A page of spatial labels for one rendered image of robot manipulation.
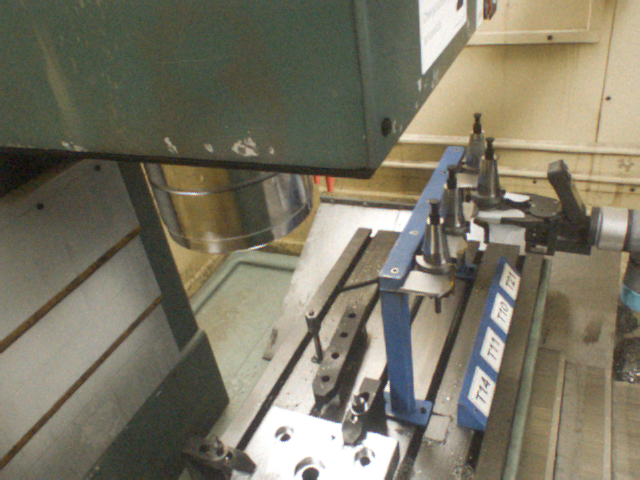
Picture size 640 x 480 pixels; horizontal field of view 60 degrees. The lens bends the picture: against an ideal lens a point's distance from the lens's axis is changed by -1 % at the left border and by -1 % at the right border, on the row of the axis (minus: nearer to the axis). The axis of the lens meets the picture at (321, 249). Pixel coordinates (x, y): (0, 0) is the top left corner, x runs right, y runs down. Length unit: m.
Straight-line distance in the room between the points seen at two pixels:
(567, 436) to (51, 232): 1.05
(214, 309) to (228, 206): 1.44
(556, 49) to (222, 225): 1.11
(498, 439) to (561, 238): 0.37
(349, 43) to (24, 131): 0.31
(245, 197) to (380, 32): 0.21
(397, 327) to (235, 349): 0.91
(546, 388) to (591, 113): 0.67
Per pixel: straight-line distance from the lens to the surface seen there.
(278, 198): 0.52
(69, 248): 1.00
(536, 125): 1.55
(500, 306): 1.24
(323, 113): 0.35
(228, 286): 2.01
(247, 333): 1.80
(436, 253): 0.87
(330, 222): 1.78
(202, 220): 0.52
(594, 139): 1.56
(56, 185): 0.97
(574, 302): 1.57
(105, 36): 0.42
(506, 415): 1.10
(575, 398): 1.38
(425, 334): 1.24
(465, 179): 1.13
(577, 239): 1.09
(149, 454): 1.34
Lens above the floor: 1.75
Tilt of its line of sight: 34 degrees down
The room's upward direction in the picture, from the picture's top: 10 degrees counter-clockwise
